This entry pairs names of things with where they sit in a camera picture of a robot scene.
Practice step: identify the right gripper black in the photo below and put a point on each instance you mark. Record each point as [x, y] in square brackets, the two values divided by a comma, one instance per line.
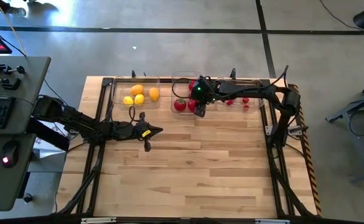
[205, 91]

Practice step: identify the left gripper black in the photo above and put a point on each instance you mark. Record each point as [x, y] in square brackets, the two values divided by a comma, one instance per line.
[135, 130]

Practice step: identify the red tomato with green stem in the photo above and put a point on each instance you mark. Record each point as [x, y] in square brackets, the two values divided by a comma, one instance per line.
[180, 104]

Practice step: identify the small red bell pepper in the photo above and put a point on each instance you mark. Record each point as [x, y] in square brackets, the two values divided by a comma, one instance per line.
[245, 100]
[230, 102]

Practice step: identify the yellow lemon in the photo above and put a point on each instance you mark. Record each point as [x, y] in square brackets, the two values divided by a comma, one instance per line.
[139, 99]
[128, 100]

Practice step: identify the orange fruit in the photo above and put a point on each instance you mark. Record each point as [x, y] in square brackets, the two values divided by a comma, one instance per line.
[137, 89]
[154, 93]

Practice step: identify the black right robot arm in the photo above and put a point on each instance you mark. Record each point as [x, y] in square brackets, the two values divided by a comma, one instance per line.
[256, 91]

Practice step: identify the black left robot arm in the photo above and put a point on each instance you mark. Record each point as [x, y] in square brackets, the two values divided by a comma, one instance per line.
[85, 126]

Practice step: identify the yellow tag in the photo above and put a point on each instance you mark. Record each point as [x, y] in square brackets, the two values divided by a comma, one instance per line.
[146, 133]

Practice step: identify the clear plastic basket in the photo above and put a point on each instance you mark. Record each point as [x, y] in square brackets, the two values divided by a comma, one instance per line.
[177, 77]
[116, 104]
[256, 107]

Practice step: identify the white paper sheet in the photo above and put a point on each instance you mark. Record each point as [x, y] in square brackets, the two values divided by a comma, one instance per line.
[49, 149]

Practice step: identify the black yellow hazard tape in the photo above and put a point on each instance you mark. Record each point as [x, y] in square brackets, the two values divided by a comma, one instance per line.
[309, 174]

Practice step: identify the black computer mouse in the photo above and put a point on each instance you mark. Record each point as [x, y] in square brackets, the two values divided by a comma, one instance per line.
[10, 152]

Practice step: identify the black desk clamp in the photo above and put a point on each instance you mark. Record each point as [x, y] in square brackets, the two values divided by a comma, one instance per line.
[1, 69]
[12, 84]

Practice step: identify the grey desk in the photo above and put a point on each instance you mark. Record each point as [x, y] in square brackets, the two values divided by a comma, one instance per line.
[13, 186]

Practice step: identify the person's foot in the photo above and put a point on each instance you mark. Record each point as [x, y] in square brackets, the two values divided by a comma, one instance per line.
[15, 12]

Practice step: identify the black aluminium table frame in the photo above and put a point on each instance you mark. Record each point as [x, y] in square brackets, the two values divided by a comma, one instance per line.
[181, 221]

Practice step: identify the silver metal bracket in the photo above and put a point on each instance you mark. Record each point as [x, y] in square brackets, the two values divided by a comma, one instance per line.
[97, 220]
[272, 221]

